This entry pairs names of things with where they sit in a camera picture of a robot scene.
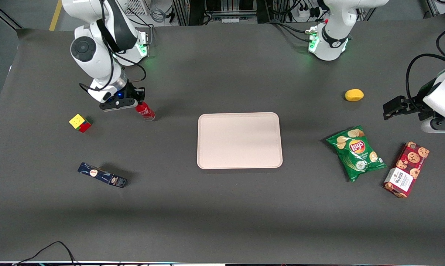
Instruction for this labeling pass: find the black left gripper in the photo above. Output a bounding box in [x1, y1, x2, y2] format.
[383, 79, 439, 121]

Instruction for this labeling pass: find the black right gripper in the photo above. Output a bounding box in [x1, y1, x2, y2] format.
[113, 82, 146, 108]

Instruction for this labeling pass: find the red coke bottle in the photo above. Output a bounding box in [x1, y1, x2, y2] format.
[136, 102, 156, 122]

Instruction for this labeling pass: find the white plastic tray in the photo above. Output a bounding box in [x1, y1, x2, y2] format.
[197, 112, 283, 170]

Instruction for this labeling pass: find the yellow lemon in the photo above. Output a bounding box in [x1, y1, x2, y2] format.
[345, 89, 364, 102]

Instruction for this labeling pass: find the red Walkers cookie box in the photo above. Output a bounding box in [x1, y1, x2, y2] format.
[383, 141, 430, 198]

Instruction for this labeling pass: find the multicoloured Rubik's cube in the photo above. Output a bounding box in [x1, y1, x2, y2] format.
[69, 114, 92, 133]

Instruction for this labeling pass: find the green Lay's chip bag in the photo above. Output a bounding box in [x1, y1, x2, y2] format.
[326, 125, 387, 183]

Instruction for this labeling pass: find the long narrow snack box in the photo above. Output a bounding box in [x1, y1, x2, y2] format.
[78, 162, 127, 188]

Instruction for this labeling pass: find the white perforated box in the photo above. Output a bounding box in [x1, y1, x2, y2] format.
[126, 0, 151, 16]

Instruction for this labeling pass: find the dark metal equipment rack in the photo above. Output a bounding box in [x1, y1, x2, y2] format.
[172, 0, 258, 26]

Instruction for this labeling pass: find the white power strip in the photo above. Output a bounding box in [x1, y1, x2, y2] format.
[297, 7, 321, 18]

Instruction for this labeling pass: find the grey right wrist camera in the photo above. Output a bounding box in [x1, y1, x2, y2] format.
[99, 98, 138, 112]

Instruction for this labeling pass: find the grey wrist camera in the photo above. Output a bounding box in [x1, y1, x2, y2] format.
[421, 117, 445, 134]
[99, 98, 138, 112]

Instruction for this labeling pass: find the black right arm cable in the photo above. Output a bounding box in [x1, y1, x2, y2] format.
[78, 0, 147, 93]

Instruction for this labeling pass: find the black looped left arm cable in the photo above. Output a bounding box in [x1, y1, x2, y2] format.
[405, 54, 445, 111]

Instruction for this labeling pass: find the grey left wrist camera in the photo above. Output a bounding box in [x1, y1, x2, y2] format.
[421, 117, 445, 134]

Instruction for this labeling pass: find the grey coiled cable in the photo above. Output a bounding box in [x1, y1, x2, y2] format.
[150, 6, 168, 23]

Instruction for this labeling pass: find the black cable at table edge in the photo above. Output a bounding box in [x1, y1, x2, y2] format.
[14, 241, 77, 266]

